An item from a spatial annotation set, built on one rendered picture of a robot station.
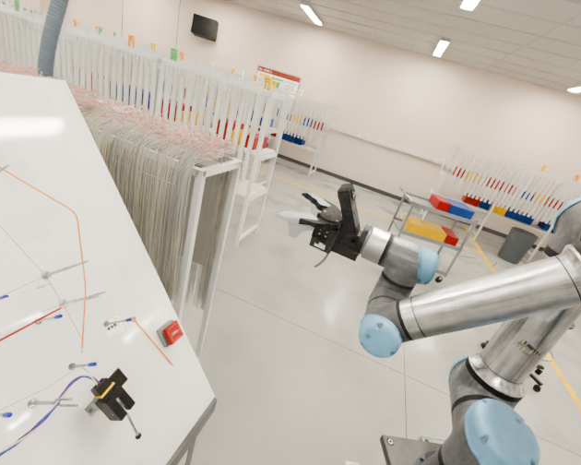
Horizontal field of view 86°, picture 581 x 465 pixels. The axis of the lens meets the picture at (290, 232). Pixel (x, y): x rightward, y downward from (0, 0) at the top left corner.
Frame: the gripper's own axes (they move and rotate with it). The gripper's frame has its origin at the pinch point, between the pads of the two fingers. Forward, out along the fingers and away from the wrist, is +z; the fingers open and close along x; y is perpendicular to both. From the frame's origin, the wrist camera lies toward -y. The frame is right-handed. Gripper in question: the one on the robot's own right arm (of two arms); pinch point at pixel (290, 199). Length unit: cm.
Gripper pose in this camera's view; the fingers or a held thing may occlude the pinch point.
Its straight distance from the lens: 74.3
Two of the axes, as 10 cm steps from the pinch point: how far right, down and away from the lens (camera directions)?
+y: -2.1, 8.3, 5.2
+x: 4.3, -4.0, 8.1
